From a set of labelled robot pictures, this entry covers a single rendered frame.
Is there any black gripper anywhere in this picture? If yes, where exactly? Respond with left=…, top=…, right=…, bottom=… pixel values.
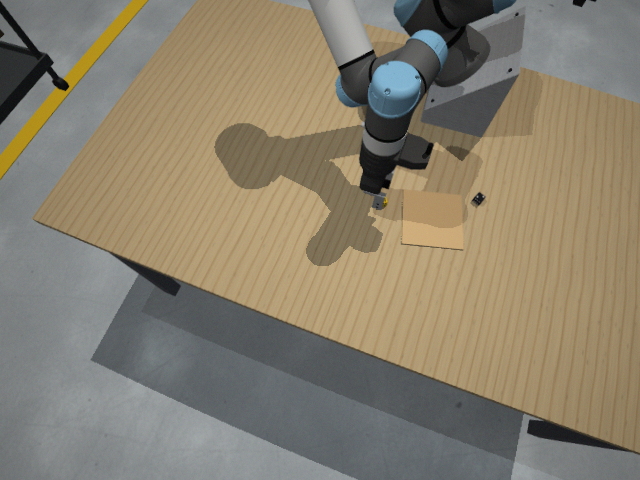
left=359, top=121, right=434, bottom=210

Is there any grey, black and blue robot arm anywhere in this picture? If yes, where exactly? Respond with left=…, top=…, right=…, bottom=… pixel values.
left=308, top=0, right=516, bottom=143

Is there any black die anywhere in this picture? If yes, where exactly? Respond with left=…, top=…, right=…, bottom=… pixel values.
left=472, top=192, right=486, bottom=206

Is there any tan square mat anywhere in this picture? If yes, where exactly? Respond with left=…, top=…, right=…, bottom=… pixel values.
left=402, top=189, right=464, bottom=250

